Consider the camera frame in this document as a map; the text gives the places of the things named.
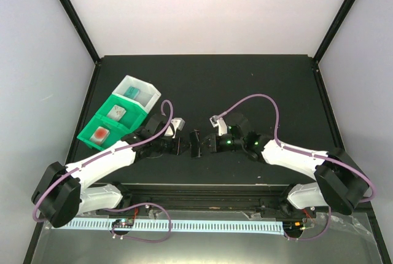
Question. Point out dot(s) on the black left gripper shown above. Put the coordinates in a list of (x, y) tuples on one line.
[(175, 150)]

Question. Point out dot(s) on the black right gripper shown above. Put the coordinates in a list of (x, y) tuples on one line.
[(210, 148)]

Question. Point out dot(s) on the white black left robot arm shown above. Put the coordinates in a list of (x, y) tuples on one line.
[(65, 191)]

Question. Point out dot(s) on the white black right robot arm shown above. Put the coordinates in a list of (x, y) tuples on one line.
[(338, 182)]

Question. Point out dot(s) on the teal card in white bin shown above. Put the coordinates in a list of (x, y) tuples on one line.
[(131, 92)]

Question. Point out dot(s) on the white card in green bin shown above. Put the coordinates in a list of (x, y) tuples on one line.
[(116, 113)]

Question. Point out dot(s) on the red circle card in bin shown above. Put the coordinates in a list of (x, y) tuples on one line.
[(99, 135)]

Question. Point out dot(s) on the white bin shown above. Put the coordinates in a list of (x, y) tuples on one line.
[(142, 93)]

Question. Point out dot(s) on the green bin middle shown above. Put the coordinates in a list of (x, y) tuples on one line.
[(133, 117)]

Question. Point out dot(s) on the green bin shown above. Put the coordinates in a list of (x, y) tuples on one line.
[(116, 132), (133, 117)]

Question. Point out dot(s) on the green bin near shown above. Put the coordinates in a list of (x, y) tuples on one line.
[(116, 132)]

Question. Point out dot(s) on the left controller board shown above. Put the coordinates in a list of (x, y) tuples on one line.
[(123, 223)]

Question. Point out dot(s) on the controller board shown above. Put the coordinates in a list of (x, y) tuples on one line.
[(294, 225), (123, 223)]

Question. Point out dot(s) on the right controller board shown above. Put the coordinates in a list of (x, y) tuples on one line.
[(294, 225)]

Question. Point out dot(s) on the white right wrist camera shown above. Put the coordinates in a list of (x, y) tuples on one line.
[(219, 123)]

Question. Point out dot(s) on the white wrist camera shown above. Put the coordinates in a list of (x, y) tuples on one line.
[(219, 123), (176, 125)]

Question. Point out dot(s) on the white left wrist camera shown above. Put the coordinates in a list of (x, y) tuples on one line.
[(176, 125)]

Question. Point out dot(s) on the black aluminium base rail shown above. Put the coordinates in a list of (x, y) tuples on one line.
[(267, 200)]

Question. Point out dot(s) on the white slotted cable duct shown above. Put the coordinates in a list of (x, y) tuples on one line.
[(190, 226)]

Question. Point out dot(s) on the black left frame post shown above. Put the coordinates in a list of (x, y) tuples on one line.
[(80, 29)]

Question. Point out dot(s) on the black frame post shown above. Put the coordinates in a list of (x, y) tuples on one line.
[(334, 27), (80, 29)]

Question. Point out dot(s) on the black right frame post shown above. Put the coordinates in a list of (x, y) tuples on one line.
[(334, 27)]

